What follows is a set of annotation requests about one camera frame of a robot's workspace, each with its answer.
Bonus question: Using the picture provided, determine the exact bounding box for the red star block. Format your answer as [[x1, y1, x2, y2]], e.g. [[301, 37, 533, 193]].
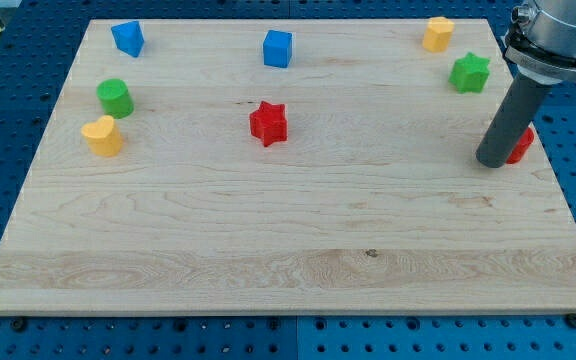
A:
[[249, 101, 288, 147]]

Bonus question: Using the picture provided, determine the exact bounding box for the blue cube block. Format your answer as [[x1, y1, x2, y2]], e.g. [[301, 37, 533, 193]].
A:
[[262, 30, 293, 68]]

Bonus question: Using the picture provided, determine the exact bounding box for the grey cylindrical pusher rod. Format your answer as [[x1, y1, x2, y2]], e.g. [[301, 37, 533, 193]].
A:
[[475, 73, 552, 168]]

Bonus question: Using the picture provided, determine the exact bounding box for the blue triangle block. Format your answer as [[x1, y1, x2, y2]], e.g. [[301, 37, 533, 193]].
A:
[[111, 21, 144, 58]]

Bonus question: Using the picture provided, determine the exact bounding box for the yellow pentagon block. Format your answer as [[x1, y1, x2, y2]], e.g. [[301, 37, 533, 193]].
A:
[[422, 16, 455, 53]]

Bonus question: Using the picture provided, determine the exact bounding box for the wooden board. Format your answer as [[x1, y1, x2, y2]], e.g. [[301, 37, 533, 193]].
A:
[[0, 19, 576, 317]]

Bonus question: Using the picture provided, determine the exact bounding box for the yellow heart block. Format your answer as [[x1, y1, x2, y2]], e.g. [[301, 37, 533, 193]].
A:
[[80, 115, 123, 157]]

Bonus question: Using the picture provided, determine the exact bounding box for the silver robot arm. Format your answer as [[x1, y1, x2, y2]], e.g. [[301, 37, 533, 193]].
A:
[[504, 0, 576, 84]]

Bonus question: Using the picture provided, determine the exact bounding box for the green star block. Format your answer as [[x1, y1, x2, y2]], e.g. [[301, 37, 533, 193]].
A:
[[449, 52, 490, 93]]

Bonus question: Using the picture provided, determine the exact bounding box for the red cylinder block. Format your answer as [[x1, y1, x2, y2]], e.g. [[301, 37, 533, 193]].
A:
[[506, 127, 535, 164]]

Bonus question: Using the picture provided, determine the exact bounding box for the green cylinder block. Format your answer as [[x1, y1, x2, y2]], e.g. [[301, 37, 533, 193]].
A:
[[96, 78, 134, 119]]

